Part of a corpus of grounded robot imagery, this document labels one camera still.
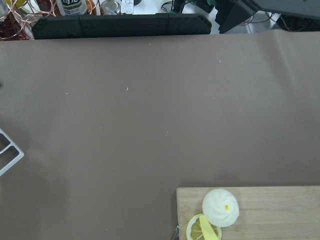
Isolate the bamboo cutting board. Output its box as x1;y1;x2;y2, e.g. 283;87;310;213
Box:
176;185;320;240

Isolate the lemon slice lower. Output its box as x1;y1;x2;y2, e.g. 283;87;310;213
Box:
185;213;222;240

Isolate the white steamed bun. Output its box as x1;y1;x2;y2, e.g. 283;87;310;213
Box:
202;188;240;228

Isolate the black bar on table edge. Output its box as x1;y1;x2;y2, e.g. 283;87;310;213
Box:
31;13;212;40

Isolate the copper wire bottle rack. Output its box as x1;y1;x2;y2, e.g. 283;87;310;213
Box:
0;0;101;41

